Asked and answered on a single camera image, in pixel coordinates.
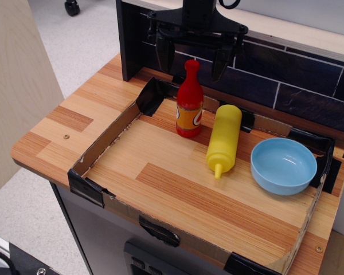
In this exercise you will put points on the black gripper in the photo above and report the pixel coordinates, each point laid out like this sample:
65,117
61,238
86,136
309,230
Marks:
198,24

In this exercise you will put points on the red hot sauce bottle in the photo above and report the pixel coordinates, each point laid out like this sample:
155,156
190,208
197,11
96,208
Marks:
190,99

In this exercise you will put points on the yellow mustard squeeze bottle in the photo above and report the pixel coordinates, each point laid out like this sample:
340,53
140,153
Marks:
222,149

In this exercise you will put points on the cardboard fence with black tape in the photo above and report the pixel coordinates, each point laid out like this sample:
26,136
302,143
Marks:
141,169

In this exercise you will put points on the dark tile backsplash panel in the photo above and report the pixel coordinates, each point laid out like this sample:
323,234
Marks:
299,81

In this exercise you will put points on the black caster wheel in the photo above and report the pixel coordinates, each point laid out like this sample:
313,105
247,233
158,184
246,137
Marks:
72,7

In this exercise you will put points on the light blue bowl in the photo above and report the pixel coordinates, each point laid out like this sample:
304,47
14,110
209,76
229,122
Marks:
282,166

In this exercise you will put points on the light wooden board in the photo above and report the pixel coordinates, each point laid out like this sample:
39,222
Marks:
29,89

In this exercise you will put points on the grey cabinet under table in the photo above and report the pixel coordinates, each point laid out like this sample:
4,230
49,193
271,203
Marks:
100,236

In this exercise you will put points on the grey control panel with buttons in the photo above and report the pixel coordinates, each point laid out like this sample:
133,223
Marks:
140,261

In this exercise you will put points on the black metal base with screw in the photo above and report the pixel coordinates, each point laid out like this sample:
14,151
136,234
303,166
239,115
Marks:
20,262

